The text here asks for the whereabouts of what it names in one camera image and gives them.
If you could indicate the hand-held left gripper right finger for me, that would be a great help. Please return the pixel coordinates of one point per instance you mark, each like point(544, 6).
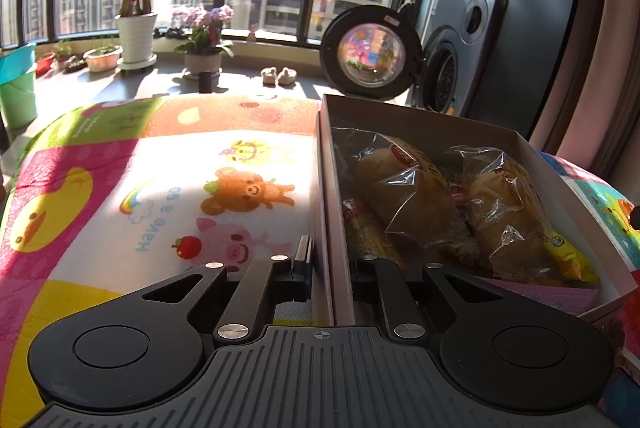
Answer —
point(361, 279)

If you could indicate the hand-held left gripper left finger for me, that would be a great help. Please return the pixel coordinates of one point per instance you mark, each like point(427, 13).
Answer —
point(303, 264)

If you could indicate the yellow corn snack packet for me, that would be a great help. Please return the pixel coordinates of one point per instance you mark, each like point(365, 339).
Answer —
point(367, 228)

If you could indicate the cardboard box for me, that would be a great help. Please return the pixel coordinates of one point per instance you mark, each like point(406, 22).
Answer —
point(327, 188)

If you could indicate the clear bread packet red label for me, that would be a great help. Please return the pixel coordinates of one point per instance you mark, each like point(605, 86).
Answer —
point(410, 193)

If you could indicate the clear bread packet yellow end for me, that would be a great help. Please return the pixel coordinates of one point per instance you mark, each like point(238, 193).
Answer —
point(510, 218)

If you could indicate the colourful cartoon printed blanket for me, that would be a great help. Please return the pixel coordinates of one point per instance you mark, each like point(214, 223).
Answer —
point(150, 168)

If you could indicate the round washing machine door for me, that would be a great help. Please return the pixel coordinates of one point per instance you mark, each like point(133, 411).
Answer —
point(370, 51)

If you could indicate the pink flowering potted plant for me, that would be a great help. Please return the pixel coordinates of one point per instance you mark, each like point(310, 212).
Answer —
point(202, 33)

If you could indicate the grey washing machine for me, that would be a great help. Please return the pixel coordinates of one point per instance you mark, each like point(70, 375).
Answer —
point(475, 38)

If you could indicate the shallow beige planter bowl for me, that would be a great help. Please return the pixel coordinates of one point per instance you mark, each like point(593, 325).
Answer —
point(102, 58)

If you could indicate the small green potted plant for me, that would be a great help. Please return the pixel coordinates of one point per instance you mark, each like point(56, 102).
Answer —
point(62, 52)

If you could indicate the green plastic bucket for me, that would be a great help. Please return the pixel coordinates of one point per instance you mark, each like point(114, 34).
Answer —
point(20, 101)

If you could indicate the red plant pot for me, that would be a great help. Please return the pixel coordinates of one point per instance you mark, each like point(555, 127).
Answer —
point(44, 64)

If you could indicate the dark grey door panel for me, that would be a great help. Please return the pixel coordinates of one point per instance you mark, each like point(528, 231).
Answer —
point(542, 3)

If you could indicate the blue plastic basin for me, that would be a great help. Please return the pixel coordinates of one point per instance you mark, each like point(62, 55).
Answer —
point(16, 62)

